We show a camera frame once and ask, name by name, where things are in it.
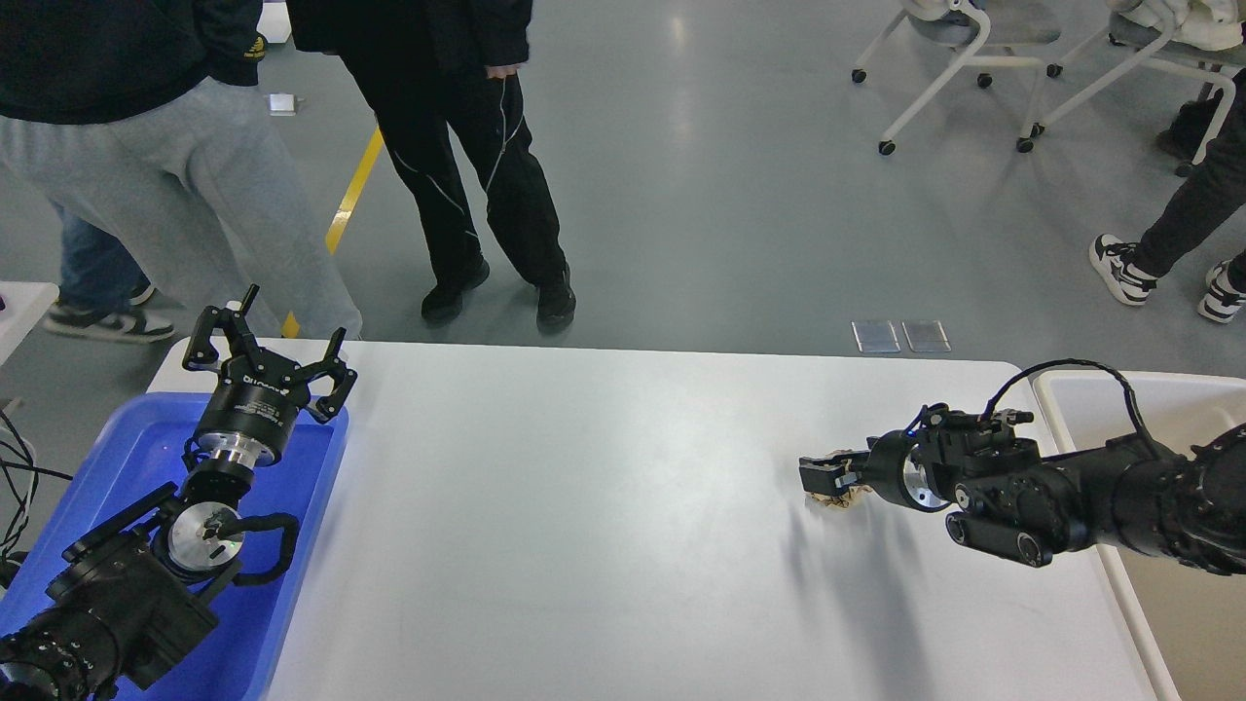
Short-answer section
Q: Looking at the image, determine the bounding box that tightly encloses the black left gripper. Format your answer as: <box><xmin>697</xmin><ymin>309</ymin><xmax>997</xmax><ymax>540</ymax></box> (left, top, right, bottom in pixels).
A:
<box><xmin>182</xmin><ymin>284</ymin><xmax>358</xmax><ymax>468</ymax></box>

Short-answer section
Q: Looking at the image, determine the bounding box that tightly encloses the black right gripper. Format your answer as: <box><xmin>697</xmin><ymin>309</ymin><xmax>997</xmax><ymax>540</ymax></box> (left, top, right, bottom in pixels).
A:
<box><xmin>797</xmin><ymin>430</ymin><xmax>951</xmax><ymax>513</ymax></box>

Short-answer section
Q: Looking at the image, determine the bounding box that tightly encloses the brown paper ball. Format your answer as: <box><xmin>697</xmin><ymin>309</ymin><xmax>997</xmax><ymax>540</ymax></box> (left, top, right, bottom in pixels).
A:
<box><xmin>806</xmin><ymin>486</ymin><xmax>873</xmax><ymax>510</ymax></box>

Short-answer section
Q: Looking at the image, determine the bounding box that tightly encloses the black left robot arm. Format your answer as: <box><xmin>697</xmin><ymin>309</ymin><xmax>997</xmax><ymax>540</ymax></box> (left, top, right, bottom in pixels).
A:
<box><xmin>2</xmin><ymin>285</ymin><xmax>358</xmax><ymax>700</ymax></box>

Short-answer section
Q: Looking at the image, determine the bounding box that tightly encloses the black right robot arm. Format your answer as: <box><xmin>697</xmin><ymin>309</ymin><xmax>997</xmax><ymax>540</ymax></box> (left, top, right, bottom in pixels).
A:
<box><xmin>797</xmin><ymin>371</ymin><xmax>1245</xmax><ymax>576</ymax></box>

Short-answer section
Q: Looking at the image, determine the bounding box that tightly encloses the left floor socket plate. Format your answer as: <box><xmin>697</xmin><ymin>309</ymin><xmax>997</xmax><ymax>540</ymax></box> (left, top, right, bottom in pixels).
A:
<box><xmin>851</xmin><ymin>319</ymin><xmax>900</xmax><ymax>354</ymax></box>

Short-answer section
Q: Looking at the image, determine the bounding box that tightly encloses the floor socket plate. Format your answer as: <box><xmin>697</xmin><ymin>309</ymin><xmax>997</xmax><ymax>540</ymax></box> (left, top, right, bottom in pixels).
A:
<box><xmin>851</xmin><ymin>319</ymin><xmax>900</xmax><ymax>354</ymax></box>
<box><xmin>900</xmin><ymin>320</ymin><xmax>951</xmax><ymax>354</ymax></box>

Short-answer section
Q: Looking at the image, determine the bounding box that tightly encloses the blue plastic bin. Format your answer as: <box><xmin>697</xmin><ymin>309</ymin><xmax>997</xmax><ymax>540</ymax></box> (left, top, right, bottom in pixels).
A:
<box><xmin>0</xmin><ymin>391</ymin><xmax>351</xmax><ymax>701</ymax></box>

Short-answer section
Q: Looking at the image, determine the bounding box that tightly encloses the right floor socket plate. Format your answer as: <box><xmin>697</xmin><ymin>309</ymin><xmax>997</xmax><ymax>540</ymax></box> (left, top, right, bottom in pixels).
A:
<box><xmin>900</xmin><ymin>320</ymin><xmax>951</xmax><ymax>354</ymax></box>

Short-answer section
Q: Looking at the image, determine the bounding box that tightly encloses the person in blue jeans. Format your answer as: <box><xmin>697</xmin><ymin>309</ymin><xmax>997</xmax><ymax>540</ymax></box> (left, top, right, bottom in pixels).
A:
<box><xmin>44</xmin><ymin>203</ymin><xmax>174</xmax><ymax>345</ymax></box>

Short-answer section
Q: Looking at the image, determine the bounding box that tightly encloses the person in grey sweatpants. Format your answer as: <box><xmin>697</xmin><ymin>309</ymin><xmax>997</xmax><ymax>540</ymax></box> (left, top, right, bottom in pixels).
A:
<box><xmin>0</xmin><ymin>0</ymin><xmax>364</xmax><ymax>341</ymax></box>

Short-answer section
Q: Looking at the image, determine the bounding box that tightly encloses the white side table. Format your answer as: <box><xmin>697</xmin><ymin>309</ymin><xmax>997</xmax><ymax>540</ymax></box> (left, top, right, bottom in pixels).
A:
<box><xmin>0</xmin><ymin>280</ymin><xmax>59</xmax><ymax>365</ymax></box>

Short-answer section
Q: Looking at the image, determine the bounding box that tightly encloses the white power adapter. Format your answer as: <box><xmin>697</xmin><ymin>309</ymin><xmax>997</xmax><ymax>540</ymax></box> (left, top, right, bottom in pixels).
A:
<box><xmin>267</xmin><ymin>92</ymin><xmax>299</xmax><ymax>117</ymax></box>

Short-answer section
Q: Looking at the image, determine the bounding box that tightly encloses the person in black trousers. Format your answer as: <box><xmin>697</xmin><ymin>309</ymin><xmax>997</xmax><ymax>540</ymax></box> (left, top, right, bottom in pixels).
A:
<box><xmin>287</xmin><ymin>1</ymin><xmax>577</xmax><ymax>331</ymax></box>

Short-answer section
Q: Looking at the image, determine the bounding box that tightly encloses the white flat box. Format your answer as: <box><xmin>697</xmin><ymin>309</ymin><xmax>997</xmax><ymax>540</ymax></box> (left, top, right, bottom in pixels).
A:
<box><xmin>257</xmin><ymin>1</ymin><xmax>292</xmax><ymax>44</ymax></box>

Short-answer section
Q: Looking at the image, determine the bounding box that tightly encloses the white plastic bin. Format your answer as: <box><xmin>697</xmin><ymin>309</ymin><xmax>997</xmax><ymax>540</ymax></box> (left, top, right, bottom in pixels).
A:
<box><xmin>1033</xmin><ymin>369</ymin><xmax>1245</xmax><ymax>700</ymax></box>

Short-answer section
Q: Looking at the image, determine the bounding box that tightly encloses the white office chair left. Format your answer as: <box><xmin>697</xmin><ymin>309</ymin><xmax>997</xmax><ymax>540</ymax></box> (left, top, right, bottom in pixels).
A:
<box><xmin>851</xmin><ymin>0</ymin><xmax>1064</xmax><ymax>157</ymax></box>

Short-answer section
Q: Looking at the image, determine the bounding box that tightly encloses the white office chair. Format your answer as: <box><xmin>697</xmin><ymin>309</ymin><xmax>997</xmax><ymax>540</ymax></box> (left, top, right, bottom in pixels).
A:
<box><xmin>1015</xmin><ymin>1</ymin><xmax>1244</xmax><ymax>177</ymax></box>
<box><xmin>851</xmin><ymin>0</ymin><xmax>1064</xmax><ymax>157</ymax></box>

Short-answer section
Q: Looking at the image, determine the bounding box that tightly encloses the white office chair right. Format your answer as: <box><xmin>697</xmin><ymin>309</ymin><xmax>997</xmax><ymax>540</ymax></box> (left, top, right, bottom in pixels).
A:
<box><xmin>1015</xmin><ymin>1</ymin><xmax>1244</xmax><ymax>177</ymax></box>

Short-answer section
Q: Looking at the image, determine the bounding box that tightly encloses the black cables bundle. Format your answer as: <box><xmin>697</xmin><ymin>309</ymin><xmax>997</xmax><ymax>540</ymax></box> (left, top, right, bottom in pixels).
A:
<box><xmin>0</xmin><ymin>408</ymin><xmax>74</xmax><ymax>572</ymax></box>

